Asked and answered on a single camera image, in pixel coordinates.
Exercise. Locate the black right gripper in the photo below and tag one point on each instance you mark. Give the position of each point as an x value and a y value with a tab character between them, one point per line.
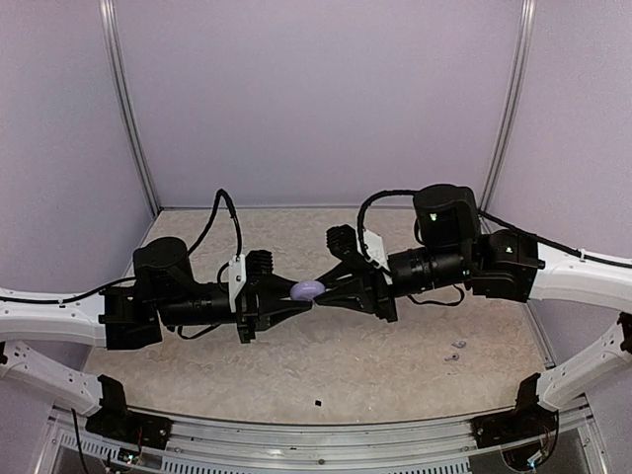
369	284

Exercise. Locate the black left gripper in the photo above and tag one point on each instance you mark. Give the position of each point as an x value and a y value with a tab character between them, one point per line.
270	312

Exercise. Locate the purple round charging case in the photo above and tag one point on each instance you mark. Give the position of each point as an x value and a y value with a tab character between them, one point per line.
307	290

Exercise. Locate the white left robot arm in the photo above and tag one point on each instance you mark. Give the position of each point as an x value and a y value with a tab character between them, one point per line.
131	314

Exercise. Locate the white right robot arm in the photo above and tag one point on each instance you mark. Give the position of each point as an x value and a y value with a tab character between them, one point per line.
509	264

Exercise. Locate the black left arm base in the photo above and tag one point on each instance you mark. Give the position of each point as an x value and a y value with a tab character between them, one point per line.
114	420

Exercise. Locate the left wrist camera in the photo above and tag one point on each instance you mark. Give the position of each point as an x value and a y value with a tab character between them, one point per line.
245	268

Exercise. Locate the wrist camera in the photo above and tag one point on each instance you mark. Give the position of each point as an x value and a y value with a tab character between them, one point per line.
342	243
245	268

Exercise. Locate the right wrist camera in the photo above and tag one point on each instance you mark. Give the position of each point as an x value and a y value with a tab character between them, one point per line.
342	243

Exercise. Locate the silver front aluminium rail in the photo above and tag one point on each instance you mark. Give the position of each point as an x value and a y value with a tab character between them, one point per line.
204	445

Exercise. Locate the left silver frame post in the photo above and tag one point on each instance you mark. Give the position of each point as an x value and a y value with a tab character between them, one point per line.
108	14

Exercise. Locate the silver frame post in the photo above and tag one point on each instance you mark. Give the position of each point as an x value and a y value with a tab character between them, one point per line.
108	14
511	104

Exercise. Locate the right silver frame post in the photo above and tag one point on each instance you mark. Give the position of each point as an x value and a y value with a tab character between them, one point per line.
511	104

